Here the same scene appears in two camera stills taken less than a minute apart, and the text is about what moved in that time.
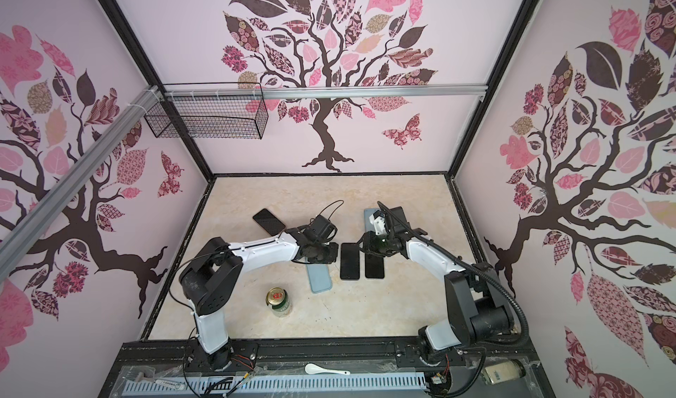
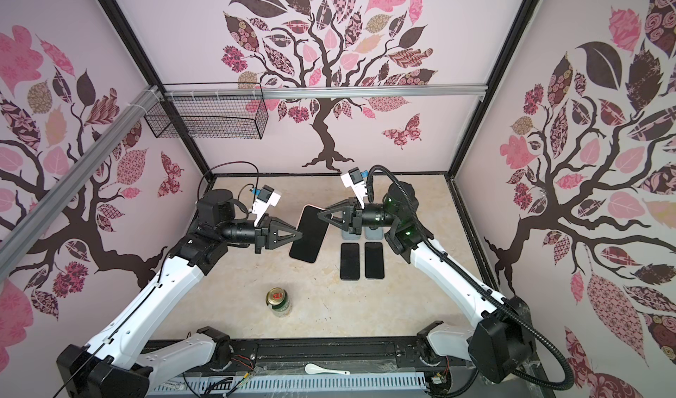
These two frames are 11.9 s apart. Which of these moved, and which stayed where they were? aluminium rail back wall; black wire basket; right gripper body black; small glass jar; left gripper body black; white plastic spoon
Moved: left gripper body black; right gripper body black
Stayed: aluminium rail back wall; white plastic spoon; black wire basket; small glass jar
